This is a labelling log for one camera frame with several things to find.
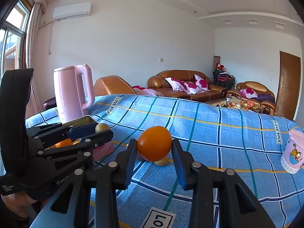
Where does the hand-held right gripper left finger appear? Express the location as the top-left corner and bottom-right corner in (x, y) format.
(28, 139), (138, 228)

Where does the white air conditioner hose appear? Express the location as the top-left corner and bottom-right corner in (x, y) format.
(39, 20), (55, 55)

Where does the cluttered coffee table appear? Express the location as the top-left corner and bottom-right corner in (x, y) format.
(205, 96), (264, 113)

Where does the blue checkered tablecloth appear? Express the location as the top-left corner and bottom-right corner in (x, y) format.
(25, 94), (304, 228)

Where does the stack of dark chairs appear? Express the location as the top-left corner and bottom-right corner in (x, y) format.
(212, 70), (235, 91)

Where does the large orange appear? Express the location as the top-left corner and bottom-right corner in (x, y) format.
(136, 126), (172, 162)

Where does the white pink floral pillow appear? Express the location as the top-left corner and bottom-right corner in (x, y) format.
(240, 88), (258, 98)
(194, 74), (211, 91)
(165, 77), (187, 92)
(183, 82), (204, 95)

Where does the purple blanket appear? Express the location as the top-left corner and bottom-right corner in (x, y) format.
(256, 93), (275, 103)

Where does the brown leather sofa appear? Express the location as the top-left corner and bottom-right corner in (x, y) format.
(147, 70), (228, 101)

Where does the brown leather armchair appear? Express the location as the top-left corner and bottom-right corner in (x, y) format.
(226, 81), (276, 117)

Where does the brown wooden door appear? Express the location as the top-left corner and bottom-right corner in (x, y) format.
(275, 51), (302, 120)

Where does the white air conditioner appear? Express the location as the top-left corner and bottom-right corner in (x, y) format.
(53, 2), (92, 21)

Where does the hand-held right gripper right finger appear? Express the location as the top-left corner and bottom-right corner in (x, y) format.
(171, 138), (277, 228)

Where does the glass window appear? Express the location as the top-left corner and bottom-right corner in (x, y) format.
(0, 0), (32, 81)

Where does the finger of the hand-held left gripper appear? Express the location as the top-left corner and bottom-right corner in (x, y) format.
(26, 121), (98, 146)
(37, 129), (114, 157)

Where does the pink metal tray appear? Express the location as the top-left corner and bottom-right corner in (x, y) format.
(62, 115), (115, 161)

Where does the light pink curtain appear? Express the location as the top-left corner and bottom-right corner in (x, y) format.
(25, 0), (49, 114)

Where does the person's left forearm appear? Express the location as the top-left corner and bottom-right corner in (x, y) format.
(1, 191), (40, 219)

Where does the pink cartoon cup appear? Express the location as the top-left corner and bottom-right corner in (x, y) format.
(280, 130), (304, 174)

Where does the brown cushioned stool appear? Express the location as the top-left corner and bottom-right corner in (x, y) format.
(43, 97), (57, 111)

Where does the pink electric kettle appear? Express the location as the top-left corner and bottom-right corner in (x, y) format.
(53, 64), (95, 124)

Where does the pink cloth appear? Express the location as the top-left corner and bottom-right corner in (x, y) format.
(132, 85), (164, 97)

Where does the yellowish round fruit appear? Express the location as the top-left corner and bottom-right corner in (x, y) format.
(95, 123), (111, 134)
(154, 155), (170, 166)

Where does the brown leather recliner chair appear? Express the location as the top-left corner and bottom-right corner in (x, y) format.
(94, 75), (137, 96)

